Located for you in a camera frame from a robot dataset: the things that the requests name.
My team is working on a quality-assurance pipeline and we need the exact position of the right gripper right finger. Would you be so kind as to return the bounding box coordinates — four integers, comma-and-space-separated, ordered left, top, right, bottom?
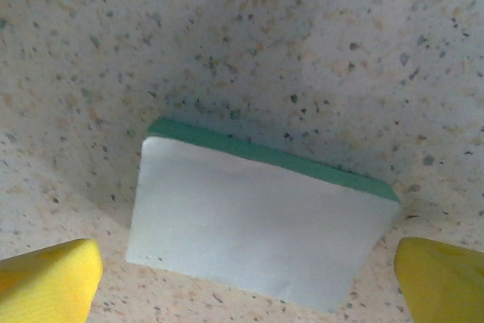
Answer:
394, 236, 484, 323

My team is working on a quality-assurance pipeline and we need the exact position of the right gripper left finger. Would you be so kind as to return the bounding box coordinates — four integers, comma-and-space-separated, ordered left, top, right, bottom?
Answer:
0, 238, 104, 323

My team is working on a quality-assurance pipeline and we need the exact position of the grey sticky note pad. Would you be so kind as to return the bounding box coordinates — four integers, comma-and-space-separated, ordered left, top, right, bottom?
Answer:
126, 117, 402, 315

